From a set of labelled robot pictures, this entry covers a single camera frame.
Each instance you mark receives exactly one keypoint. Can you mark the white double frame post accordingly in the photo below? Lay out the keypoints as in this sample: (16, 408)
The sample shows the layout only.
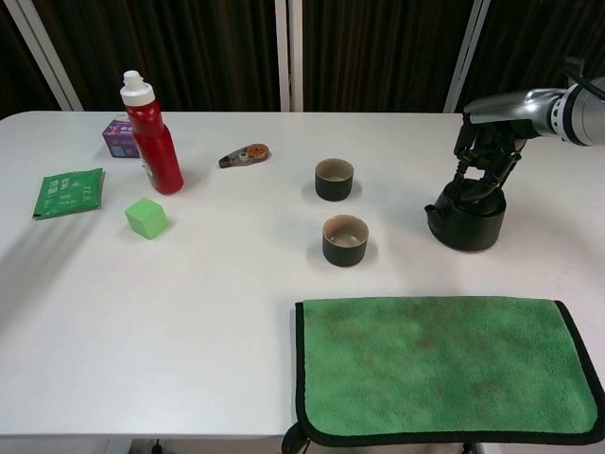
(295, 57)

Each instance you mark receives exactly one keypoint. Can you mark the green microfiber cloth black trim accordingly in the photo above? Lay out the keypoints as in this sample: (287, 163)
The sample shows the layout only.
(435, 364)

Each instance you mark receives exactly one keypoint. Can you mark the white slanted frame post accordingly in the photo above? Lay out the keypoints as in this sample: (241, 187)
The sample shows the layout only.
(465, 57)
(71, 103)

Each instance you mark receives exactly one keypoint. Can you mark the black teapot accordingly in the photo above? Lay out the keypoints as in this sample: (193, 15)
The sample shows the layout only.
(468, 232)

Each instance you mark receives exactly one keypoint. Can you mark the red bottle white cap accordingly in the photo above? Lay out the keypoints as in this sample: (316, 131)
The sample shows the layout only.
(158, 151)

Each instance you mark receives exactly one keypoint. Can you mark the dark ceramic tea cup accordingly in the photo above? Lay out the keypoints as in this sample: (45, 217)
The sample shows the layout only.
(345, 255)
(333, 189)

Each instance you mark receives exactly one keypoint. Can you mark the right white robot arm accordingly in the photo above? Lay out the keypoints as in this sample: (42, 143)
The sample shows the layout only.
(586, 118)

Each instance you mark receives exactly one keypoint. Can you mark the green tea sachet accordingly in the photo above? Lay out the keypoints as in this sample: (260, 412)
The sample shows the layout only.
(66, 194)

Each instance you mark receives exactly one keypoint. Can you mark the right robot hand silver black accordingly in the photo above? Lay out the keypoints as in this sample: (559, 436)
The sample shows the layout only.
(515, 109)

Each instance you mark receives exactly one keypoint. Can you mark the green foam cube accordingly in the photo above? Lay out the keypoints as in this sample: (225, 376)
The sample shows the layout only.
(146, 220)

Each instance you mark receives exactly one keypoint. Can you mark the black pleated curtain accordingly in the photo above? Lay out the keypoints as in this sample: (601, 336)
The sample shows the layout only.
(19, 71)
(378, 52)
(529, 42)
(198, 52)

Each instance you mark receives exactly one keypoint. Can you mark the small purple carton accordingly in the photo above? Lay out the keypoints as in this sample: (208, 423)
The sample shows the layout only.
(118, 142)

